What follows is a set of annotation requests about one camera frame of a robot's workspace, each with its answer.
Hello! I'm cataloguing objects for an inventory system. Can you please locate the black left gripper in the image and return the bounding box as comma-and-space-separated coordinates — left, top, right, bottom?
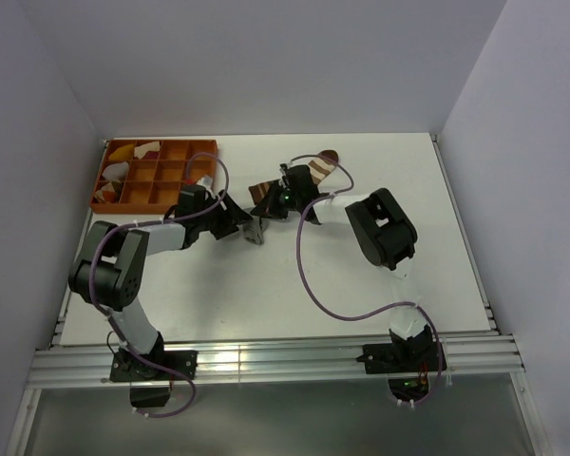
196, 190, 252, 240

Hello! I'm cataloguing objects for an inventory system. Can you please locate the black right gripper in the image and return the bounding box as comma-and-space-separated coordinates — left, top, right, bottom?
252, 181, 301, 221

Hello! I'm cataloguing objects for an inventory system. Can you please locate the grey sock with black stripes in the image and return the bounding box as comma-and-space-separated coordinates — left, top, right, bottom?
241, 218, 267, 246

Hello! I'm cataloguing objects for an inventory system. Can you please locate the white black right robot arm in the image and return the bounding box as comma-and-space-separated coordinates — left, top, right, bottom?
247, 157, 434, 371

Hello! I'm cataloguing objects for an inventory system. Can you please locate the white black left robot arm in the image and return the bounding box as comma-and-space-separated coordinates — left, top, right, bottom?
68, 184, 253, 379

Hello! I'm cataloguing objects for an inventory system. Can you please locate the brown striped sock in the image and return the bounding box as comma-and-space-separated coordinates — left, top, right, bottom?
248, 149, 339, 204

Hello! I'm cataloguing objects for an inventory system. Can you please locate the white maroon rolled sock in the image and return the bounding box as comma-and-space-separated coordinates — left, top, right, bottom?
133, 141, 162, 161

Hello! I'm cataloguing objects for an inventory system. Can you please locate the orange wooden compartment tray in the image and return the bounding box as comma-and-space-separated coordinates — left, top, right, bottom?
89, 139, 219, 215

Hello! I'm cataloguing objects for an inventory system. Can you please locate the orange white rolled sock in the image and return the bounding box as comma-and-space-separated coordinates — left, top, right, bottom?
93, 180, 124, 204

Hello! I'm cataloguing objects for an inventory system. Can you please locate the yellow rolled sock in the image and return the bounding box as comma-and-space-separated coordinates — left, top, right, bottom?
107, 143, 135, 162

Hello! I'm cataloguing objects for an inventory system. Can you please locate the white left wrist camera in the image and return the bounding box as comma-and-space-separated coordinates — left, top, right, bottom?
197, 175, 214, 190

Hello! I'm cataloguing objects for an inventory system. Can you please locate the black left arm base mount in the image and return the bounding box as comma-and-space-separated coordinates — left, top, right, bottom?
109, 349, 199, 412

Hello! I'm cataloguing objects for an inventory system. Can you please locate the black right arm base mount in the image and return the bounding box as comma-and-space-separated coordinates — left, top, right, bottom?
355, 326, 447, 405

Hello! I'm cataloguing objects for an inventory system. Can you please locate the aluminium table edge rail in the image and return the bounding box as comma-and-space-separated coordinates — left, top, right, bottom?
429, 133, 500, 333

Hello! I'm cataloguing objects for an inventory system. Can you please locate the aluminium front frame rail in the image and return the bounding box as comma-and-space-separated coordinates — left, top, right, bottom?
26, 333, 524, 390

